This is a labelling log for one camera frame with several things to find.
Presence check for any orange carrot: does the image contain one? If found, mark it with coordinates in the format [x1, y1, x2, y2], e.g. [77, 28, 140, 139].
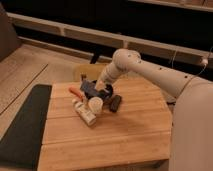
[69, 87, 83, 101]

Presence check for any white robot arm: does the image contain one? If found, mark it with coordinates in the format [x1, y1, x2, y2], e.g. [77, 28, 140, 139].
[96, 49, 213, 171]

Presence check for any white ceramic cup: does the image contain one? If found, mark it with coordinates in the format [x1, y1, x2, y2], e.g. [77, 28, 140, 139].
[88, 97, 103, 115]

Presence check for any white plastic bottle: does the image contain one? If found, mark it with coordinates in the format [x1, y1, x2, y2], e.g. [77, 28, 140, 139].
[72, 99, 96, 126]

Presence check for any dark brown oblong object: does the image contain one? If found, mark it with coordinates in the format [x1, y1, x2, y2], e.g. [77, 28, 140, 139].
[109, 95, 122, 112]

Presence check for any wooden table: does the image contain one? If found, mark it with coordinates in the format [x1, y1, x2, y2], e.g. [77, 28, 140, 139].
[38, 78, 171, 171]

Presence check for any black ceramic bowl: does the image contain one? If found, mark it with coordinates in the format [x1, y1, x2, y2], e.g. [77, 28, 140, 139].
[84, 84, 113, 102]

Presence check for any white wall rail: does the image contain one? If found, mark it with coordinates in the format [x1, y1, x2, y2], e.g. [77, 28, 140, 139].
[7, 12, 213, 59]

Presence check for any black floor mat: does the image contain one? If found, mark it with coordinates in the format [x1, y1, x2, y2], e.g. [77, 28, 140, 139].
[0, 84, 52, 169]

